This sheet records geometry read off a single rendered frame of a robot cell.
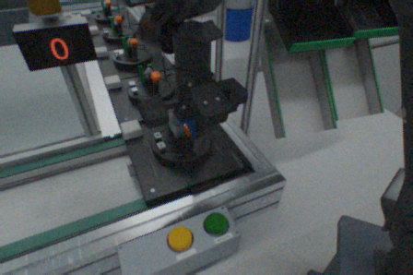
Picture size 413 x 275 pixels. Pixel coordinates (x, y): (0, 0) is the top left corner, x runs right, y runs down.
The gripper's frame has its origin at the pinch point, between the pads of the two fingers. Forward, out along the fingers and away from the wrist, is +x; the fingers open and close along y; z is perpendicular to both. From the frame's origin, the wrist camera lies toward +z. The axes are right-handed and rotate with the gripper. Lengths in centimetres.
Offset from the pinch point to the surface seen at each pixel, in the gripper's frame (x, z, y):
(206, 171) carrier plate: 12.4, 1.3, 1.9
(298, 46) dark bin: -10.9, -0.5, 21.1
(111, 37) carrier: 10, -78, -4
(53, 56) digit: -9.9, -17.4, -20.4
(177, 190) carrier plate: 12.5, 3.5, -5.6
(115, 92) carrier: 12.0, -38.7, -10.1
